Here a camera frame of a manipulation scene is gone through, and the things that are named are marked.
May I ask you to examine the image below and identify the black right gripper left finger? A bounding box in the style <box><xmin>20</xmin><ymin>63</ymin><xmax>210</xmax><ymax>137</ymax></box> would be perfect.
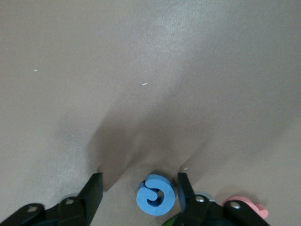
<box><xmin>0</xmin><ymin>172</ymin><xmax>104</xmax><ymax>226</ymax></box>

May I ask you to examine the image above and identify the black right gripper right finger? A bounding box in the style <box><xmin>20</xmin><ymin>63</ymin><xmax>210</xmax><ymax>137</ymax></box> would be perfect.
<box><xmin>174</xmin><ymin>173</ymin><xmax>271</xmax><ymax>226</ymax></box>

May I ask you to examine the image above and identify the green letter N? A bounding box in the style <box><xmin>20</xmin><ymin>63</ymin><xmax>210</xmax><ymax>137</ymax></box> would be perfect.
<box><xmin>163</xmin><ymin>215</ymin><xmax>178</xmax><ymax>226</ymax></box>

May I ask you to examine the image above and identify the blue letter G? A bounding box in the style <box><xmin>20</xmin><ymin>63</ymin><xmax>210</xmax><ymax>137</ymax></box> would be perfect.
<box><xmin>136</xmin><ymin>174</ymin><xmax>176</xmax><ymax>216</ymax></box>

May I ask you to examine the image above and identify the red letter Q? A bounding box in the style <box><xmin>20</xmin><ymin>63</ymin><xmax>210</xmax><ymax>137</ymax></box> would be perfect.
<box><xmin>222</xmin><ymin>195</ymin><xmax>269</xmax><ymax>219</ymax></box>

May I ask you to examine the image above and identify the brown table mat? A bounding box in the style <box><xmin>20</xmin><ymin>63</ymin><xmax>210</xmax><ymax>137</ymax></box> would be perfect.
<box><xmin>0</xmin><ymin>0</ymin><xmax>301</xmax><ymax>226</ymax></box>

